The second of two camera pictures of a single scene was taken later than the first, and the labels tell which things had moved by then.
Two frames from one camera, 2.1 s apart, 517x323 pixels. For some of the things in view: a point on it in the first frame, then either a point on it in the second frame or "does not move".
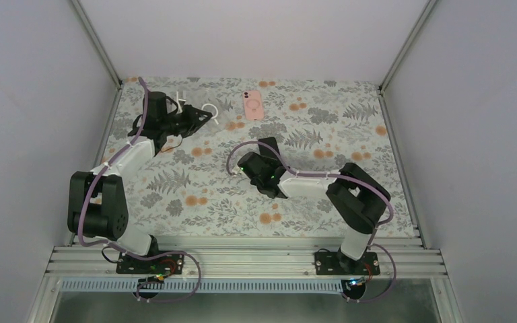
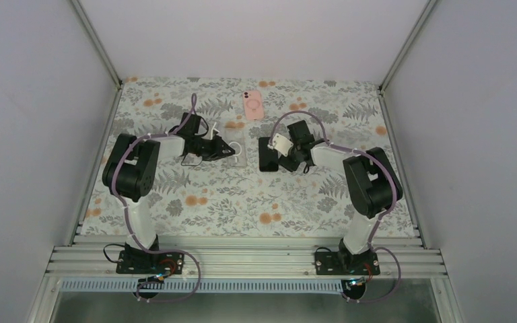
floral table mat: [190, 186] does not move
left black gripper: [193, 124] to [216, 153]
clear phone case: [208, 101] to [236, 139]
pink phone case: [253, 107] does not move
